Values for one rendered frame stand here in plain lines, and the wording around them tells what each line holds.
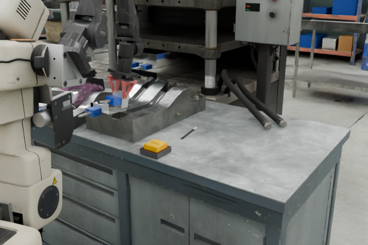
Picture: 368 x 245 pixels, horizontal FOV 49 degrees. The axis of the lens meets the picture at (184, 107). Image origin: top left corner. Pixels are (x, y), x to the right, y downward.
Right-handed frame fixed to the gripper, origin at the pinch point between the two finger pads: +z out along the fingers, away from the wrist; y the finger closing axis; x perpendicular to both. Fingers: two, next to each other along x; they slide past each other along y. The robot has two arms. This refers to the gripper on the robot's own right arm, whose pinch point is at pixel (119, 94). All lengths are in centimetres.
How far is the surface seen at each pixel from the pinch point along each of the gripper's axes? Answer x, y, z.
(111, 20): -74, 81, -18
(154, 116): -12.3, -8.8, 7.6
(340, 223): -130, -72, 71
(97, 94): -14.8, 26.3, 9.0
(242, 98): -52, -26, -1
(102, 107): -0.5, 8.2, 7.7
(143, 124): -5.9, -9.0, 10.0
